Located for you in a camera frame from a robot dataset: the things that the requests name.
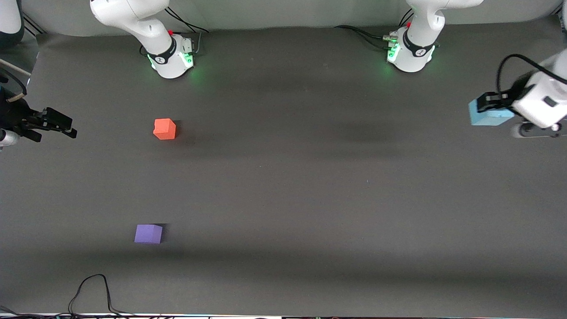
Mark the purple foam block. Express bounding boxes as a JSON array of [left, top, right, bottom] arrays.
[[134, 224, 163, 245]]

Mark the orange foam block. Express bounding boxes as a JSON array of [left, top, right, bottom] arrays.
[[153, 118, 177, 140]]

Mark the beige rod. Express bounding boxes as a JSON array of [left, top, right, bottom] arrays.
[[0, 58, 33, 77]]

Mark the looped black table cable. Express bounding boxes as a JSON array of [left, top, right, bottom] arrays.
[[68, 274, 133, 318]]

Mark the dark grey table mat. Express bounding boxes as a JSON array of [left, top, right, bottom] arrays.
[[0, 18, 567, 318]]

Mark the light blue foam block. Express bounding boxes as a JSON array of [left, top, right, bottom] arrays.
[[469, 98, 515, 126]]

